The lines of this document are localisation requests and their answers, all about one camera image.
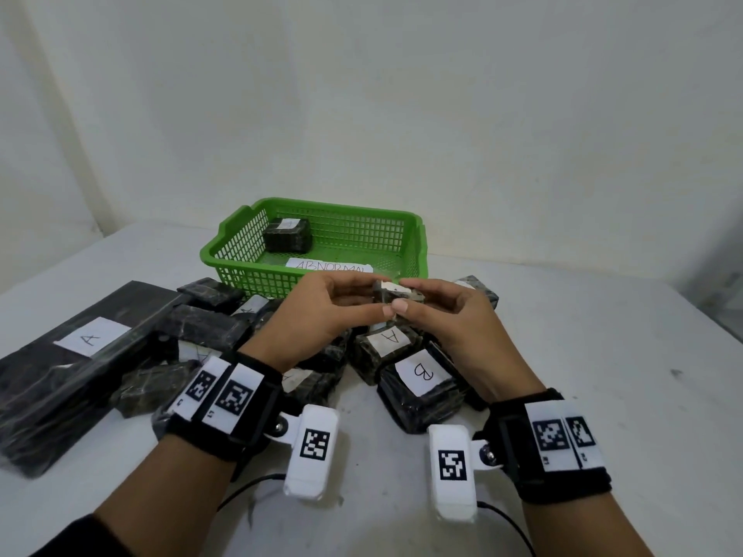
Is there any person's right hand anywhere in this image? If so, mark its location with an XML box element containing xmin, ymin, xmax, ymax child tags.
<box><xmin>392</xmin><ymin>276</ymin><xmax>546</xmax><ymax>404</ymax></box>

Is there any person's left hand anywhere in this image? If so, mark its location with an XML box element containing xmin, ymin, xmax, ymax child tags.
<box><xmin>238</xmin><ymin>271</ymin><xmax>395</xmax><ymax>375</ymax></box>

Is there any black packet red-marked label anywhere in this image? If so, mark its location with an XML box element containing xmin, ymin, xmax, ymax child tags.
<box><xmin>262</xmin><ymin>217</ymin><xmax>314</xmax><ymax>255</ymax></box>

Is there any small packet blue A label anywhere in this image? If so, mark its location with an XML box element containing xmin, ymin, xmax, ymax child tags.
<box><xmin>371</xmin><ymin>278</ymin><xmax>428</xmax><ymax>308</ymax></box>

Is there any green plastic mesh basket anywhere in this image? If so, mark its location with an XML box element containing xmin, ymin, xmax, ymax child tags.
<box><xmin>200</xmin><ymin>196</ymin><xmax>430</xmax><ymax>299</ymax></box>

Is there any pile of black packets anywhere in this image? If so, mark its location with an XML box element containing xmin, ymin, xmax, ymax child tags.
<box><xmin>0</xmin><ymin>275</ymin><xmax>500</xmax><ymax>480</ymax></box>

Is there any person's left forearm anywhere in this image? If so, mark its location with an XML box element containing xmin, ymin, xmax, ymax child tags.
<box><xmin>34</xmin><ymin>437</ymin><xmax>239</xmax><ymax>557</ymax></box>

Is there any person's right forearm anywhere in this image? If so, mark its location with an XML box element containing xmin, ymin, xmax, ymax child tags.
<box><xmin>519</xmin><ymin>492</ymin><xmax>654</xmax><ymax>557</ymax></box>

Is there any black left wristband with markers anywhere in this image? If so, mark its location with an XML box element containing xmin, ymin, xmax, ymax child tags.
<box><xmin>165</xmin><ymin>350</ymin><xmax>286</xmax><ymax>463</ymax></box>

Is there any black wristband with markers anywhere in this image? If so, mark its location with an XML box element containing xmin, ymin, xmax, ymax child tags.
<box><xmin>478</xmin><ymin>388</ymin><xmax>614</xmax><ymax>505</ymax></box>
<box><xmin>165</xmin><ymin>350</ymin><xmax>286</xmax><ymax>463</ymax></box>

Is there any black right wristband with markers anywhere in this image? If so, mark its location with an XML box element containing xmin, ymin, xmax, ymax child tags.
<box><xmin>478</xmin><ymin>388</ymin><xmax>614</xmax><ymax>505</ymax></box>

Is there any black packet labelled B near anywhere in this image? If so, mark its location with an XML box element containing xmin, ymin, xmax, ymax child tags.
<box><xmin>475</xmin><ymin>500</ymin><xmax>535</xmax><ymax>557</ymax></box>

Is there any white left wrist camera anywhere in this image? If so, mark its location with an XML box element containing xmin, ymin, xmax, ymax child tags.
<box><xmin>272</xmin><ymin>404</ymin><xmax>341</xmax><ymax>503</ymax></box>

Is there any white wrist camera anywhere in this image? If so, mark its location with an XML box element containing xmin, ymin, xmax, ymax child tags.
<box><xmin>272</xmin><ymin>404</ymin><xmax>341</xmax><ymax>503</ymax></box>
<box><xmin>427</xmin><ymin>424</ymin><xmax>503</xmax><ymax>524</ymax></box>

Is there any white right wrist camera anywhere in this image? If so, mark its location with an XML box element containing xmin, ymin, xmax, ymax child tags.
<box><xmin>427</xmin><ymin>424</ymin><xmax>503</xmax><ymax>524</ymax></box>

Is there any black left camera cable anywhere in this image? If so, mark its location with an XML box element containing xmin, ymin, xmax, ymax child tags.
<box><xmin>217</xmin><ymin>472</ymin><xmax>286</xmax><ymax>511</ymax></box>

